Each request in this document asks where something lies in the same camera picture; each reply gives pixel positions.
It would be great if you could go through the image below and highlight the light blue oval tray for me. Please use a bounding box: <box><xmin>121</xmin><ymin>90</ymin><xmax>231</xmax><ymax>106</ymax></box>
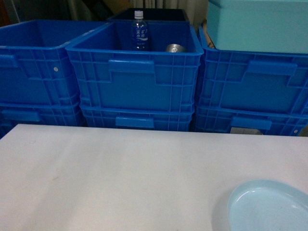
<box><xmin>228</xmin><ymin>180</ymin><xmax>308</xmax><ymax>231</ymax></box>

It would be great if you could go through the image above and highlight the blue crate bottom middle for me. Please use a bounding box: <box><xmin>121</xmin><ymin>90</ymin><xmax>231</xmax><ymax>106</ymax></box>
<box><xmin>80</xmin><ymin>105</ymin><xmax>194</xmax><ymax>131</ymax></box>

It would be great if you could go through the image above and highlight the blue crate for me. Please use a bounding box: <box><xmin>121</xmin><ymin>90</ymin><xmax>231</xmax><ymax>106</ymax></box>
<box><xmin>0</xmin><ymin>20</ymin><xmax>103</xmax><ymax>106</ymax></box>
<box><xmin>0</xmin><ymin>103</ymin><xmax>86</xmax><ymax>137</ymax></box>
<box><xmin>196</xmin><ymin>26</ymin><xmax>308</xmax><ymax>115</ymax></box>
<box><xmin>192</xmin><ymin>106</ymin><xmax>308</xmax><ymax>136</ymax></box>
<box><xmin>66</xmin><ymin>20</ymin><xmax>203</xmax><ymax>113</ymax></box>
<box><xmin>80</xmin><ymin>105</ymin><xmax>194</xmax><ymax>131</ymax></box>

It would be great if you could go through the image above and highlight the blue crate bottom right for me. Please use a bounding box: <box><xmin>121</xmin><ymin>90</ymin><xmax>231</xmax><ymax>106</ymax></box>
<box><xmin>192</xmin><ymin>106</ymin><xmax>308</xmax><ymax>136</ymax></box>

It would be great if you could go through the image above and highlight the blue crate top middle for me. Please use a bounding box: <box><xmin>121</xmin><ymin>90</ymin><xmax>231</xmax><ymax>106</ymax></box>
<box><xmin>66</xmin><ymin>20</ymin><xmax>203</xmax><ymax>113</ymax></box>

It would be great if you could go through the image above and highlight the silver metal can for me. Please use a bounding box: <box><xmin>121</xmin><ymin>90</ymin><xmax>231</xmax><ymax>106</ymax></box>
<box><xmin>165</xmin><ymin>44</ymin><xmax>188</xmax><ymax>53</ymax></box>

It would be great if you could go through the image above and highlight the blue crate bottom left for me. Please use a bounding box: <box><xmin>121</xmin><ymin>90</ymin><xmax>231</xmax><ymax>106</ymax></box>
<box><xmin>0</xmin><ymin>103</ymin><xmax>86</xmax><ymax>137</ymax></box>

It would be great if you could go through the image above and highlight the clear water bottle blue label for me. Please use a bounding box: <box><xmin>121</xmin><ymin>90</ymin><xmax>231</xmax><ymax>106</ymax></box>
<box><xmin>130</xmin><ymin>10</ymin><xmax>149</xmax><ymax>51</ymax></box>

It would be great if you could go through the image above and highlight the blue crate top right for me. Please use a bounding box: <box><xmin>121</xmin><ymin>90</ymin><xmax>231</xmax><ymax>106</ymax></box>
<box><xmin>196</xmin><ymin>26</ymin><xmax>308</xmax><ymax>115</ymax></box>

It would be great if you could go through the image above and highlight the blue crate top left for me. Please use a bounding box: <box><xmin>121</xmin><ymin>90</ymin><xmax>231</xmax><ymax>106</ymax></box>
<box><xmin>0</xmin><ymin>20</ymin><xmax>103</xmax><ymax>106</ymax></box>

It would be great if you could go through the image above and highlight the teal plastic box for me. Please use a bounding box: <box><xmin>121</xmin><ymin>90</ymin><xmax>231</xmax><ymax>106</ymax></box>
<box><xmin>207</xmin><ymin>0</ymin><xmax>308</xmax><ymax>54</ymax></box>

